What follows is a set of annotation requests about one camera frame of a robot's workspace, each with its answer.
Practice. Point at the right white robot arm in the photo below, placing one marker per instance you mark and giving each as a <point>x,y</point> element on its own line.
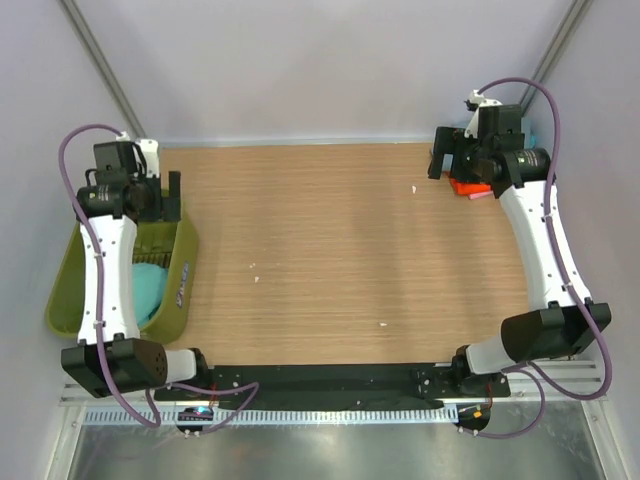
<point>562,316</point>

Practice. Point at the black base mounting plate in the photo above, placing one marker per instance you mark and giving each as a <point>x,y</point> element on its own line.
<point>367,387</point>

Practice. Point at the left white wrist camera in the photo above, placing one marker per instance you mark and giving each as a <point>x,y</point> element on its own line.
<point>147,156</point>

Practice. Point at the perforated metal cable tray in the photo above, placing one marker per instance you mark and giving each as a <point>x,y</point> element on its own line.
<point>196,415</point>

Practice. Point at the folded orange t shirt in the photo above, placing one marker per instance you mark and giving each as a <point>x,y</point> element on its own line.
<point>469,189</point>

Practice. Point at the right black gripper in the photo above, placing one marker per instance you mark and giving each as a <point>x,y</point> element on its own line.
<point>442,153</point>

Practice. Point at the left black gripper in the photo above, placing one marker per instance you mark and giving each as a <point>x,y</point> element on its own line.
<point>170,198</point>

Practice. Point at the olive green plastic basket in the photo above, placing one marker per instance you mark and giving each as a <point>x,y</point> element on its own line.
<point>173,247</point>

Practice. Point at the folded pink t shirt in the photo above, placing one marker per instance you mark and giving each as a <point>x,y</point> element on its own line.
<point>476,196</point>

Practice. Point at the teal green t shirt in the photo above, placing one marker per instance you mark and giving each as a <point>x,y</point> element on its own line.
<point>149,284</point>

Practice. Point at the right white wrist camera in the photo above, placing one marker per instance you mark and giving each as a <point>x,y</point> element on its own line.
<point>475,102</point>

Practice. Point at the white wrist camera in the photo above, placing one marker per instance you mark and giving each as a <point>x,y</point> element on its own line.
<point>147,156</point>
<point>475,102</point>

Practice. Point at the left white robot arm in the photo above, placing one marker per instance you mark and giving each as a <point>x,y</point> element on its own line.
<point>110,354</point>

